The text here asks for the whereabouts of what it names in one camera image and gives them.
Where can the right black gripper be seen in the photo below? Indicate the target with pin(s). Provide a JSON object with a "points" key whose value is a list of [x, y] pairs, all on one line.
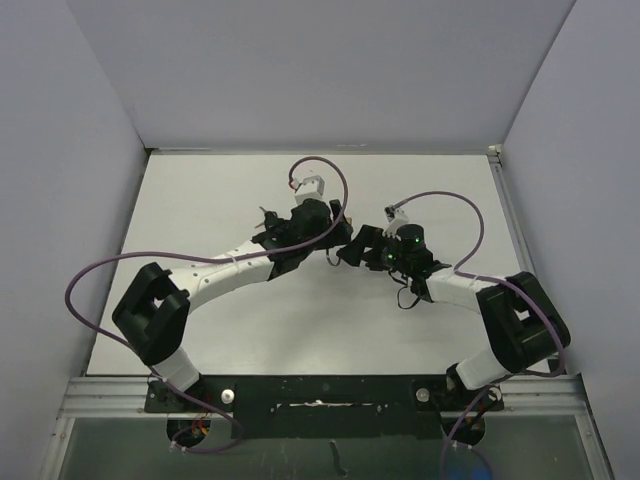
{"points": [[354, 252]]}

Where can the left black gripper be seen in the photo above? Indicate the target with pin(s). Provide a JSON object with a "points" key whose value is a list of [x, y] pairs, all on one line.
{"points": [[323, 244]]}

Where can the black-headed keys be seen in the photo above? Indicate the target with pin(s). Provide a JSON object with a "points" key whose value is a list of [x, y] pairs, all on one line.
{"points": [[269, 217]]}

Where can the black padlock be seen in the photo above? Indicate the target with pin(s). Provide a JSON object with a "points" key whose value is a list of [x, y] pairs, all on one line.
{"points": [[273, 229]]}

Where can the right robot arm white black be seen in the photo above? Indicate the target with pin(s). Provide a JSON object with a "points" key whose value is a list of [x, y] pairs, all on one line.
{"points": [[522, 325]]}

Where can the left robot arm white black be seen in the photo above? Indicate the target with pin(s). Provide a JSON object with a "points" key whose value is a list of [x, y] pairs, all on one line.
{"points": [[152, 314]]}

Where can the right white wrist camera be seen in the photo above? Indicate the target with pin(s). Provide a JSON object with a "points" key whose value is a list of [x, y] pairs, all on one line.
{"points": [[396, 218]]}

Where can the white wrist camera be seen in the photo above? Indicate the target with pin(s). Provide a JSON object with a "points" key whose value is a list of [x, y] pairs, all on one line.
{"points": [[396, 218], [309, 188]]}

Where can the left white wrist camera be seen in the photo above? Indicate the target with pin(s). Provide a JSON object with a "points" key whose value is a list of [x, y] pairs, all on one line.
{"points": [[309, 188]]}

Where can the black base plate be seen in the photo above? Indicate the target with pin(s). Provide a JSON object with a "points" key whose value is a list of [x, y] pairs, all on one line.
{"points": [[258, 407]]}

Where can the aluminium right rail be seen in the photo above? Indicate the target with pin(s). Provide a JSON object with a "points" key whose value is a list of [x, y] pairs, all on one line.
{"points": [[533, 295]]}

